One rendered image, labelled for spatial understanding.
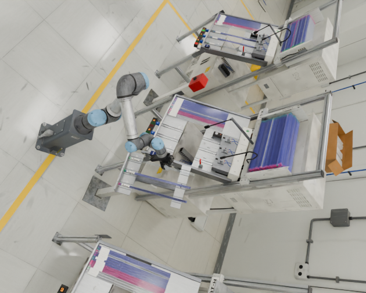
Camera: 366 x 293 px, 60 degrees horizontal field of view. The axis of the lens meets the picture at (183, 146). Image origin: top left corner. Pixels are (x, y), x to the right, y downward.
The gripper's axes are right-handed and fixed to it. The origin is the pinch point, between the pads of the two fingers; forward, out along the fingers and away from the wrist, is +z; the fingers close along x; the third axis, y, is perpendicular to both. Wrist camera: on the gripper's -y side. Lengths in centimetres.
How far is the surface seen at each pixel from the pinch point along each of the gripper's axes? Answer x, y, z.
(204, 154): 25.0, 20.9, 16.3
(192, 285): -73, 36, 11
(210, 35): 180, -9, 22
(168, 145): 24.9, -7.9, 8.9
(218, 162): 16.7, 34.5, 12.0
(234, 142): 40, 43, 17
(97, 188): -7, -79, 47
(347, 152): 48, 128, 27
